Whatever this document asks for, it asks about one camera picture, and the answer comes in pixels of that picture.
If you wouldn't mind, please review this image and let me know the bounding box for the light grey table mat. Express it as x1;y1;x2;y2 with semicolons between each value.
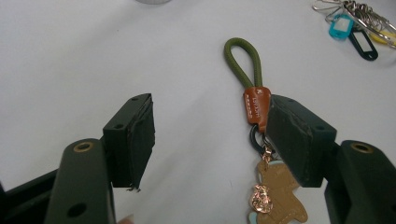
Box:
0;0;396;224

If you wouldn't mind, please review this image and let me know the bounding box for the key ring with coloured tags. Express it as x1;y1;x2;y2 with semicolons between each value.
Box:
312;0;396;62

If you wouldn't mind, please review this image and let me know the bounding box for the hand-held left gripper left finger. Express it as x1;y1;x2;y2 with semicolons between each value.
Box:
102;92;156;191

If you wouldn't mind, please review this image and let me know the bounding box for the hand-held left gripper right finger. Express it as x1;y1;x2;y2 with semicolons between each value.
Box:
266;94;338;189

